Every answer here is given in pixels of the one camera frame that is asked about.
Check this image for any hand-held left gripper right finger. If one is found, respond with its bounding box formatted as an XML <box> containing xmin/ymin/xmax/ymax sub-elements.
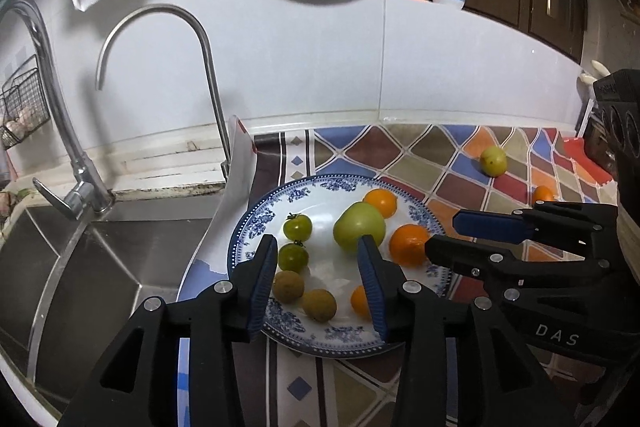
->
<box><xmin>356</xmin><ymin>234</ymin><xmax>563</xmax><ymax>427</ymax></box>

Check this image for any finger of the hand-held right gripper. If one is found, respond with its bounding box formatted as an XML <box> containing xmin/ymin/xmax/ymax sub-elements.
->
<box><xmin>424</xmin><ymin>234</ymin><xmax>626</xmax><ymax>323</ymax></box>
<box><xmin>452</xmin><ymin>201</ymin><xmax>621</xmax><ymax>260</ymax></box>

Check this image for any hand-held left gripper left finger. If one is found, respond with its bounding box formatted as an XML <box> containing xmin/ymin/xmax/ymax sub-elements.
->
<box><xmin>57</xmin><ymin>234</ymin><xmax>279</xmax><ymax>427</ymax></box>

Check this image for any brown longan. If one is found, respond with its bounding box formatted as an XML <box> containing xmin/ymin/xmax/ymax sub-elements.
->
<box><xmin>272</xmin><ymin>270</ymin><xmax>306</xmax><ymax>303</ymax></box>
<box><xmin>301</xmin><ymin>289</ymin><xmax>337</xmax><ymax>323</ymax></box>

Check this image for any small green tomato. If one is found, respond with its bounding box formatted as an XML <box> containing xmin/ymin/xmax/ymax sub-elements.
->
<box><xmin>283</xmin><ymin>213</ymin><xmax>313</xmax><ymax>241</ymax></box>
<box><xmin>277</xmin><ymin>241</ymin><xmax>310</xmax><ymax>272</ymax></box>

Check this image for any large green tomato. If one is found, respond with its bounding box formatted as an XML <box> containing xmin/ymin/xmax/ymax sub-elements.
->
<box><xmin>333</xmin><ymin>201</ymin><xmax>387</xmax><ymax>253</ymax></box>

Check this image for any blue and white plate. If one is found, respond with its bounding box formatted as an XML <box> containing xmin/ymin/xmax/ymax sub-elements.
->
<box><xmin>227</xmin><ymin>175</ymin><xmax>453</xmax><ymax>356</ymax></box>

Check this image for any yellow-green pear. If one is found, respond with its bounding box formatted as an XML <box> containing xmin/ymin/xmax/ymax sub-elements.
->
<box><xmin>480</xmin><ymin>146</ymin><xmax>508</xmax><ymax>178</ymax></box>

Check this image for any small orange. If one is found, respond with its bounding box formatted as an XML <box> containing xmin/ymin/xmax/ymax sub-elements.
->
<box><xmin>363</xmin><ymin>188</ymin><xmax>399</xmax><ymax>219</ymax></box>

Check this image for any colourful checkered mat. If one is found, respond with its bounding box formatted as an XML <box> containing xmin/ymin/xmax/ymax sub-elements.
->
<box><xmin>175</xmin><ymin>114</ymin><xmax>621</xmax><ymax>427</ymax></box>

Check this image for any steel sink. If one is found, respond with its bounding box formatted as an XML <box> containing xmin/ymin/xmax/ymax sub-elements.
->
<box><xmin>0</xmin><ymin>187</ymin><xmax>226</xmax><ymax>418</ymax></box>

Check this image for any large steel faucet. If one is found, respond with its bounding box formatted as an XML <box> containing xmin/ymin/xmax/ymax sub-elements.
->
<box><xmin>0</xmin><ymin>0</ymin><xmax>116</xmax><ymax>222</ymax></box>

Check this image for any thin gooseneck faucet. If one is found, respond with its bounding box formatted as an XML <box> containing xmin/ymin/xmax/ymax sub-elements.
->
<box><xmin>95</xmin><ymin>4</ymin><xmax>233</xmax><ymax>180</ymax></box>

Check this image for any white utensil handle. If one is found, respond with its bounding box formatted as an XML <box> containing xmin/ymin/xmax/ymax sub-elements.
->
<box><xmin>577</xmin><ymin>59</ymin><xmax>612</xmax><ymax>88</ymax></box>

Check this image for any black wire basket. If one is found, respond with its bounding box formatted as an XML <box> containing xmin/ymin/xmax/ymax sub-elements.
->
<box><xmin>0</xmin><ymin>54</ymin><xmax>51</xmax><ymax>150</ymax></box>

